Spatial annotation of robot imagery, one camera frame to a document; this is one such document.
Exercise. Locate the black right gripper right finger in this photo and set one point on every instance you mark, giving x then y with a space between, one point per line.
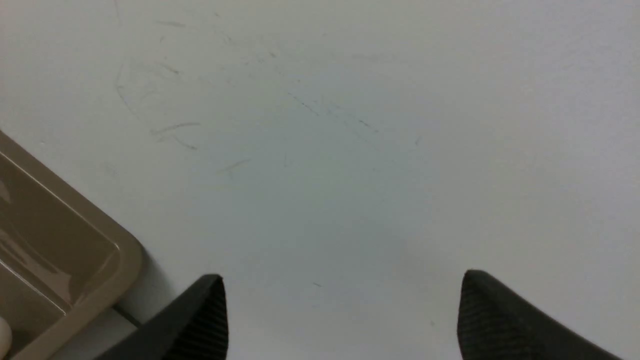
495 323

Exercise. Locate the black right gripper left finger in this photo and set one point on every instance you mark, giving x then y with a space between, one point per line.
194 326

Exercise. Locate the white ping-pong ball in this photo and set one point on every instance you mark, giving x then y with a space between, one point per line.
6 338

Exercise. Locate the tan plastic storage bin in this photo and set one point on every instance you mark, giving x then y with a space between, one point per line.
63 260

